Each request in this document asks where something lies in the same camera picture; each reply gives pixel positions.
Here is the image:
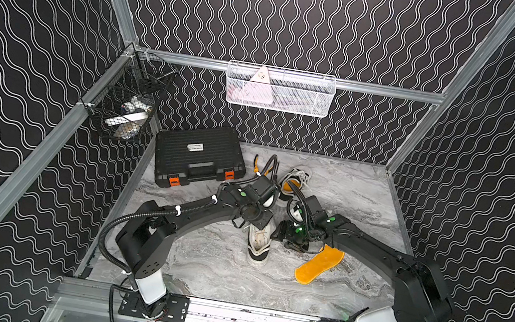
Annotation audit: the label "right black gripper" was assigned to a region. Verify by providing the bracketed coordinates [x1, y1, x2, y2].
[266, 216, 315, 251]

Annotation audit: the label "yellow insole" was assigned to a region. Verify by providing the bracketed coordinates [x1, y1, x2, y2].
[294, 244, 345, 285]
[281, 177, 302, 194]

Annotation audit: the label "black white sneaker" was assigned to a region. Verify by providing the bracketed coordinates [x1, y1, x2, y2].
[247, 221, 275, 267]
[278, 165, 313, 202]

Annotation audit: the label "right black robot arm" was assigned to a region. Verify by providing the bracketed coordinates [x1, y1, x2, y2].
[272, 196, 454, 322]

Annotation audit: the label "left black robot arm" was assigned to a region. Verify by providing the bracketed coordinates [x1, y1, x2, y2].
[115, 176, 279, 306]

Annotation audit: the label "black plastic tool case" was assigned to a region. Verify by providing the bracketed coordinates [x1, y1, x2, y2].
[154, 126, 247, 188]

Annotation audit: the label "pink triangular card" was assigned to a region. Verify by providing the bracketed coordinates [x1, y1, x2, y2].
[237, 66, 274, 106]

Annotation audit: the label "white items in black basket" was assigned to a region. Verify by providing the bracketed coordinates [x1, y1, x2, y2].
[104, 96, 154, 140]

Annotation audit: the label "yellow handled pliers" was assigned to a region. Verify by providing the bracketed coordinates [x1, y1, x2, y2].
[251, 153, 272, 176]

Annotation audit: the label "white wire wall basket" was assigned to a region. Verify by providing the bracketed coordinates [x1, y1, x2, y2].
[225, 60, 337, 118]

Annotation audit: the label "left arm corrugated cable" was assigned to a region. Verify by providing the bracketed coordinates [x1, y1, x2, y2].
[92, 182, 217, 287]

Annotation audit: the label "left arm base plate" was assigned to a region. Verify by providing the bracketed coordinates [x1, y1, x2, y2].
[118, 291, 191, 322]

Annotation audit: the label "black wire wall basket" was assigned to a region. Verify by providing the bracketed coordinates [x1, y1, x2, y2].
[86, 51, 181, 143]

